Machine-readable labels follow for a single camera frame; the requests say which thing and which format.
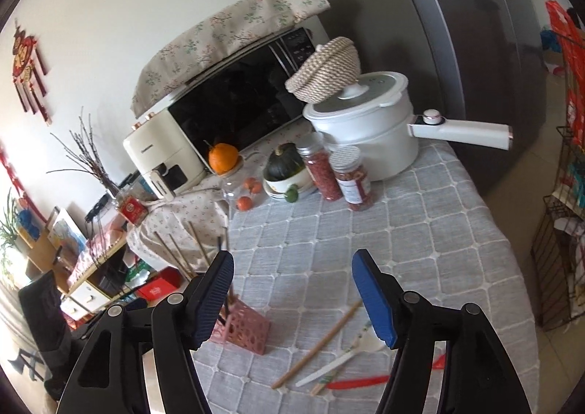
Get clear glass jar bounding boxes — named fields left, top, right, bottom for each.
left=221, top=165, right=250, bottom=219

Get jar of red dates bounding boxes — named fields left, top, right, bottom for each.
left=328, top=144, right=375, bottom=212

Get floral microwave cover cloth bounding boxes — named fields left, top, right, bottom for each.
left=130, top=0, right=331, bottom=119

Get red wall ornament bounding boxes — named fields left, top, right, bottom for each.
left=11, top=20, right=54, bottom=125

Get black chair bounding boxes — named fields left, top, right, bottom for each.
left=17, top=271, right=71, bottom=402

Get wooden shelf unit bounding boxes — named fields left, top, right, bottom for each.
left=17, top=212, right=129, bottom=320

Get woven rope basket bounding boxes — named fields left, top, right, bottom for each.
left=284, top=36, right=362, bottom=104

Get small-print floral cloth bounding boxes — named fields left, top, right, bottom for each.
left=127, top=184, right=230, bottom=274

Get red cardboard box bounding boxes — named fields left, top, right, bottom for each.
left=136, top=276, right=180, bottom=301

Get white electric pot with handle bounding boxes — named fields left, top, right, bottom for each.
left=302, top=71, right=514, bottom=182

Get black wire rack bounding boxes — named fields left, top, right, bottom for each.
left=530, top=125, right=585, bottom=331

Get grey refrigerator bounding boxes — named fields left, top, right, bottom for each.
left=269, top=0, right=566, bottom=196

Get green houseplant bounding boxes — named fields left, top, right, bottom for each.
left=0, top=187, right=24, bottom=278

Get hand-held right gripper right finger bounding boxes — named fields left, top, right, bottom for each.
left=351, top=248, right=533, bottom=414

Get white dish with green knob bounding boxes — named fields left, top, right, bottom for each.
left=262, top=167, right=317, bottom=205

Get red tin box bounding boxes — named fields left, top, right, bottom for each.
left=119, top=195, right=148, bottom=227

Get white plastic spoon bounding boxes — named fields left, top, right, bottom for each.
left=295, top=334, right=387, bottom=388

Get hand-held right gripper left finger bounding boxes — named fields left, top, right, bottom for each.
left=57, top=249, right=236, bottom=414

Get large orange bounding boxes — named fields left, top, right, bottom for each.
left=208, top=142, right=240, bottom=174

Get dried branches in vase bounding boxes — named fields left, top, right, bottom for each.
left=48, top=107, right=120, bottom=197

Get red plastic spoon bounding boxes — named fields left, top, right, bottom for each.
left=326, top=352, right=448, bottom=391

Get black microwave oven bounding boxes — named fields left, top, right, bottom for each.
left=166, top=27, right=317, bottom=164

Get grey checked tablecloth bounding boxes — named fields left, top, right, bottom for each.
left=186, top=139, right=541, bottom=414

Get red plastic bag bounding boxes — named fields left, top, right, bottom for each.
left=545, top=0, right=585, bottom=132

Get wooden chopstick with green print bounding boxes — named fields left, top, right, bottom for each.
left=310, top=323, right=373, bottom=397

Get pink perforated utensil holder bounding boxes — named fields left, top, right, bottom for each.
left=207, top=294, right=272, bottom=357

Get tall jar of goji berries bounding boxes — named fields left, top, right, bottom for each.
left=295, top=132, right=344, bottom=203

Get cream air fryer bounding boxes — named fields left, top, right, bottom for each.
left=122, top=109, right=209, bottom=203

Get dark green squash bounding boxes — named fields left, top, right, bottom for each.
left=263, top=142, right=306, bottom=181

